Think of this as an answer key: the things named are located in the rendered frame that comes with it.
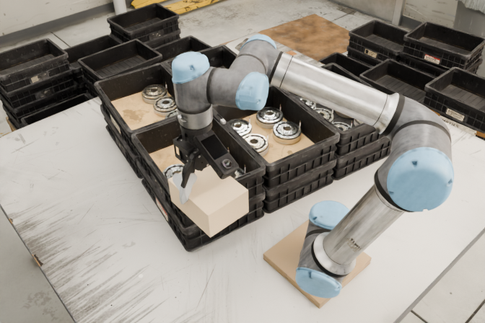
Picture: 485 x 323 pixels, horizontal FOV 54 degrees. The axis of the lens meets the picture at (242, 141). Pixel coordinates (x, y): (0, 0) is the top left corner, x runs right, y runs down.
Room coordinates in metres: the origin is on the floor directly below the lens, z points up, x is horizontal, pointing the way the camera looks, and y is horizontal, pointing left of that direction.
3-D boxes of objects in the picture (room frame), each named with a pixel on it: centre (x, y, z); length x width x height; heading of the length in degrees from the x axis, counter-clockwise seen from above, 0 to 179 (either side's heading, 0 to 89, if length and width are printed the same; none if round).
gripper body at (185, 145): (0.84, 0.11, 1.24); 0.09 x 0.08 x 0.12; 40
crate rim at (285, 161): (1.33, -0.10, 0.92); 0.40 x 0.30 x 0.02; 31
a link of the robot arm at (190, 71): (0.83, 0.10, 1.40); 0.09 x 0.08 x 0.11; 72
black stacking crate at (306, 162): (1.33, -0.10, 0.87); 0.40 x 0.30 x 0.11; 31
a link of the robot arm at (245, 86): (0.82, 0.00, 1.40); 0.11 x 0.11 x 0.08; 72
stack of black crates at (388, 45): (2.87, -0.97, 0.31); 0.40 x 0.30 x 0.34; 40
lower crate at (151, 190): (1.18, 0.15, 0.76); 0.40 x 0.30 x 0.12; 31
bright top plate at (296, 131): (1.37, -0.16, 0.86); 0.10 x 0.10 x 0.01
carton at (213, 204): (0.82, 0.09, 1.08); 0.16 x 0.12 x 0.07; 40
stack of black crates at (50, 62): (2.49, 1.26, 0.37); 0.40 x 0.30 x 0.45; 130
